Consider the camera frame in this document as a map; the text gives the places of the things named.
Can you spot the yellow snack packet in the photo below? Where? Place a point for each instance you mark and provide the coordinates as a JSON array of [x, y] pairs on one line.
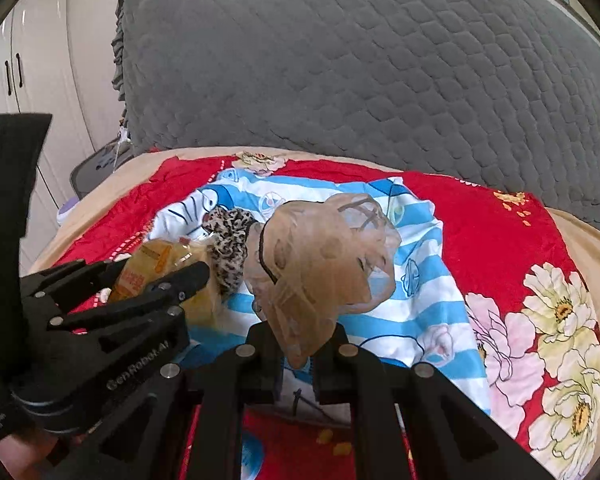
[[137, 276]]

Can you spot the red floral blanket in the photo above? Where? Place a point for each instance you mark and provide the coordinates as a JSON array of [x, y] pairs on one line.
[[480, 210]]

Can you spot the blue striped cartoon cloth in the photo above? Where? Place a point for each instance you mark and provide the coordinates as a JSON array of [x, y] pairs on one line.
[[430, 300]]

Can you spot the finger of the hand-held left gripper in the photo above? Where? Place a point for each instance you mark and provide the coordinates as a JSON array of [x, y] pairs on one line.
[[75, 282], [145, 300]]

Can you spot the purple waste bin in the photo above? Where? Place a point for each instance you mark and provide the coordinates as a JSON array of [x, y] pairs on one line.
[[67, 210]]

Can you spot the leopard print scrunchie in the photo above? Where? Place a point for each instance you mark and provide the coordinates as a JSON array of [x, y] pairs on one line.
[[230, 255]]

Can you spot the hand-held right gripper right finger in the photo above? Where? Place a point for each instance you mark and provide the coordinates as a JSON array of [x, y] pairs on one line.
[[332, 370]]

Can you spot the grey quilted headboard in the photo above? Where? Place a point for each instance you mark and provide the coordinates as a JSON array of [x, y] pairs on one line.
[[355, 60]]

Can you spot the white wardrobe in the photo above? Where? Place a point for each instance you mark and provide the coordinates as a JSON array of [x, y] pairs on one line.
[[45, 60]]

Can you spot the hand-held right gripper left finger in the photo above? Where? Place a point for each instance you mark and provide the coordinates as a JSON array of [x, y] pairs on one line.
[[265, 367]]

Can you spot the beige mesh scrunchie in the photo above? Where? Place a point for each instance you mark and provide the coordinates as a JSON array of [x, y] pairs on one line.
[[320, 270]]

